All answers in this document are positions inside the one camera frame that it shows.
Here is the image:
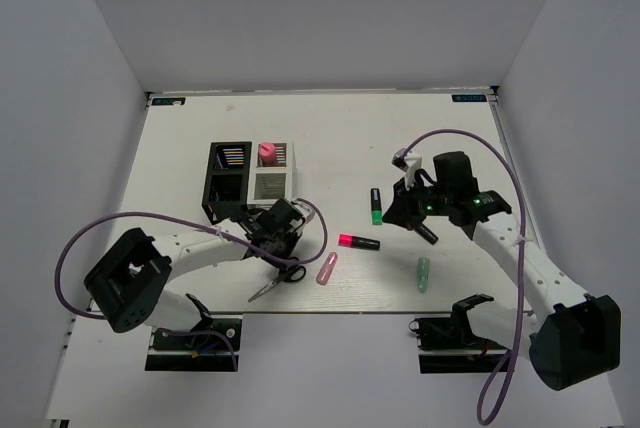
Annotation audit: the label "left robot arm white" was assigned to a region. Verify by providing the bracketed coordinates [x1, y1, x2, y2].
[84, 199, 314, 347]

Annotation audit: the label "white mesh organizer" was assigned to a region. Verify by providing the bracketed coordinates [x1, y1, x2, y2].
[246, 141, 296, 208]

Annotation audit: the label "black handled scissors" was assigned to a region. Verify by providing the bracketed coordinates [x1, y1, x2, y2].
[248, 265, 307, 303]

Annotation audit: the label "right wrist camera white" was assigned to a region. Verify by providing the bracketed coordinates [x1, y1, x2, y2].
[392, 149, 422, 190]

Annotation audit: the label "orange black highlighter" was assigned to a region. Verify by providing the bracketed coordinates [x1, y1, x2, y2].
[414, 224, 439, 245]

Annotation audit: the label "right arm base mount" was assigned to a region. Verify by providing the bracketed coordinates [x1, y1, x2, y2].
[408, 294, 509, 374]

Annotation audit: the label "pink translucent small tube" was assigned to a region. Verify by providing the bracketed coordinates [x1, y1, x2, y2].
[316, 252, 338, 286]

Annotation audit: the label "left blue table label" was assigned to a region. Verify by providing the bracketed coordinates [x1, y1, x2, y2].
[151, 97, 186, 106]

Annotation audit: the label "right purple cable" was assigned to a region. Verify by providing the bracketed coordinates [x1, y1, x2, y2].
[404, 128, 534, 425]

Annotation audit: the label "black mesh organizer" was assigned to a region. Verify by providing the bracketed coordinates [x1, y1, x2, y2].
[201, 141, 252, 225]

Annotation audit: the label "right blue table label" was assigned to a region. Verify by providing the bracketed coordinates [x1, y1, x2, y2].
[451, 93, 487, 103]

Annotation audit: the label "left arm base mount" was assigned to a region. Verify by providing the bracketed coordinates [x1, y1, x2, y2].
[145, 315, 243, 373]

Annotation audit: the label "pink black highlighter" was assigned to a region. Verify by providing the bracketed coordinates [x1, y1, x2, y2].
[338, 234, 381, 251]

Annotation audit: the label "blue table label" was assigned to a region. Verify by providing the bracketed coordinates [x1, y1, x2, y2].
[451, 93, 487, 103]
[151, 97, 186, 106]

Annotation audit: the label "right aluminium table rail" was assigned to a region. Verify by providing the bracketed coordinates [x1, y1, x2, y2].
[490, 86, 531, 209]

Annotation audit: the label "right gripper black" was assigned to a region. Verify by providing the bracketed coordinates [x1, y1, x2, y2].
[382, 173, 452, 230]

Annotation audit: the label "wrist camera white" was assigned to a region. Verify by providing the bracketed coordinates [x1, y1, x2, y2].
[392, 149, 422, 190]
[291, 198, 316, 224]

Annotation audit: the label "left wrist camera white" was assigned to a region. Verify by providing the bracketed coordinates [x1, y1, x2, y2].
[291, 198, 316, 224]

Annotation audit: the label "green translucent small tube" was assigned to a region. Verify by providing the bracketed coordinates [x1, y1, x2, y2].
[416, 257, 430, 293]

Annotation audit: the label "pink capped clear tube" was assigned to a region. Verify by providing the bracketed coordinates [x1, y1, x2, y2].
[258, 142, 277, 167]

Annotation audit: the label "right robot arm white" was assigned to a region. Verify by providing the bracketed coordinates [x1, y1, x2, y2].
[382, 150, 621, 391]

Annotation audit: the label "green black highlighter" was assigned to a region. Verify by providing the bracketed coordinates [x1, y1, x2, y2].
[370, 188, 383, 226]

